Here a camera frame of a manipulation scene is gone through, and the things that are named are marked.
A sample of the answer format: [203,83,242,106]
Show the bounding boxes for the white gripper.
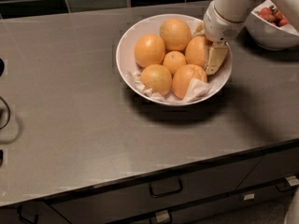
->
[192,2,244,76]

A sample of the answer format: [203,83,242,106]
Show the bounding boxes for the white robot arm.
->
[195,0,299,75]

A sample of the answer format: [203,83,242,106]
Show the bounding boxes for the small centre orange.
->
[163,51,187,76]

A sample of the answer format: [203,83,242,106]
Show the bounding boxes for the white paper napkin in bowl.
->
[125,72,217,106]

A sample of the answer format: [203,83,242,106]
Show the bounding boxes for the white bowl of strawberries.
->
[246,0,299,50]

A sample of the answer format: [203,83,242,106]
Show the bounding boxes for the large white bowl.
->
[116,14,233,97]

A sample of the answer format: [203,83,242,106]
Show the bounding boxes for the red strawberries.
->
[257,6,290,27]

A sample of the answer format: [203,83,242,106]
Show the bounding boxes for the right dark drawer front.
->
[239,147,299,189]

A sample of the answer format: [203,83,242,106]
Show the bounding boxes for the dark drawer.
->
[53,158,259,224]
[239,147,299,189]

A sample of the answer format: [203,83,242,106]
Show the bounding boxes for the middle dark drawer front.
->
[53,158,259,224]

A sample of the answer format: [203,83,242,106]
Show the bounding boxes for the black middle drawer handle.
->
[149,177,183,198]

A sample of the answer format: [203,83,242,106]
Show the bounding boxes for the black drawer handle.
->
[149,177,183,198]
[17,204,39,224]
[276,175,299,192]

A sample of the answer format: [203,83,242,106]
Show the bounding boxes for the black right drawer handle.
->
[276,175,299,192]

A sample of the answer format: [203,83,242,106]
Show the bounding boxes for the lower drawer handle with label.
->
[149,210,172,224]

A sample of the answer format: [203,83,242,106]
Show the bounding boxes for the black left drawer handle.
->
[17,204,39,224]

